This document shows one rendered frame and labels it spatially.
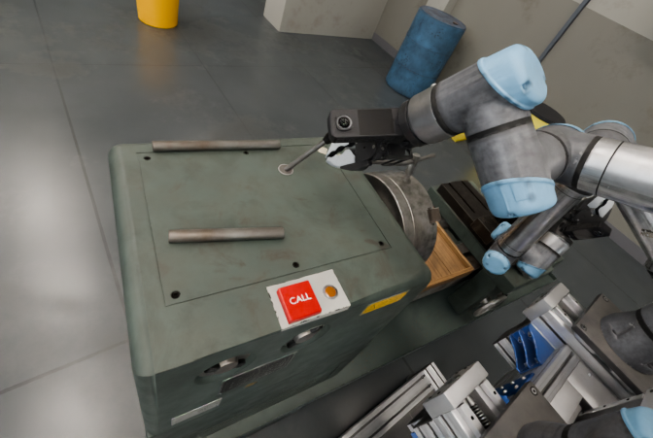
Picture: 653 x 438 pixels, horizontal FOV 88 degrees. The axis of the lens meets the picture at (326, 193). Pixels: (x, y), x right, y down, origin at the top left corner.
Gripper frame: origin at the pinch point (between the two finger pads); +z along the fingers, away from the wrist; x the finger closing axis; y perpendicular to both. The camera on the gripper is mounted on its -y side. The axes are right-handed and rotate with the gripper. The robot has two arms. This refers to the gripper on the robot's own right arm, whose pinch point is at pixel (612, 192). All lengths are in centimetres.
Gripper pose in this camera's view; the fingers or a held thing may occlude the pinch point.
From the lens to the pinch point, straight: 135.5
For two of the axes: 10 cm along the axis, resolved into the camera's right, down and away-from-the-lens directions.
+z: 6.3, -7.6, -1.8
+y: 1.0, -1.5, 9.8
